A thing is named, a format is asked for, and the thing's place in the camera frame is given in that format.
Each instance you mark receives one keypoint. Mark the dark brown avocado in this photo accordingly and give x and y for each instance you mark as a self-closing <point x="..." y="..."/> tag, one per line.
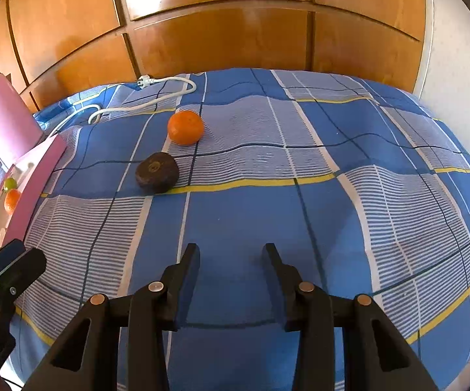
<point x="157" y="172"/>

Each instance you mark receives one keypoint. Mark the small green fruit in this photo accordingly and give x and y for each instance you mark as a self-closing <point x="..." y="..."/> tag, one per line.
<point x="11" y="183"/>

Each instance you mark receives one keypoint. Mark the wooden wardrobe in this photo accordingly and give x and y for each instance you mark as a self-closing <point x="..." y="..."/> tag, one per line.
<point x="218" y="40"/>

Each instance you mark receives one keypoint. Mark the blue plaid tablecloth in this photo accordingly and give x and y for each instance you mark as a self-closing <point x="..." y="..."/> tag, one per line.
<point x="259" y="220"/>

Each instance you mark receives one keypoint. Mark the white tray with pink rim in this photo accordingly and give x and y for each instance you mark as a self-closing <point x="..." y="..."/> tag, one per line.
<point x="39" y="171"/>

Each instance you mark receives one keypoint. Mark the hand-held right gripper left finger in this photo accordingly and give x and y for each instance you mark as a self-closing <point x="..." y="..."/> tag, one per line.
<point x="190" y="285"/>

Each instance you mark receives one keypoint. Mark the orange tangerine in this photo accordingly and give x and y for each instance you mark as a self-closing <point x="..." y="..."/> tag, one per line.
<point x="185" y="127"/>
<point x="13" y="200"/>

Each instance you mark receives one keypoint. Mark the pink electric kettle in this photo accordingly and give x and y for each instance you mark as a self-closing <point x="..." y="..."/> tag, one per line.
<point x="7" y="118"/>

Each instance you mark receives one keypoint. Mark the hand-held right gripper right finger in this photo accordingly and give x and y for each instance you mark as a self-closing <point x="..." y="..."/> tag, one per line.
<point x="275" y="293"/>

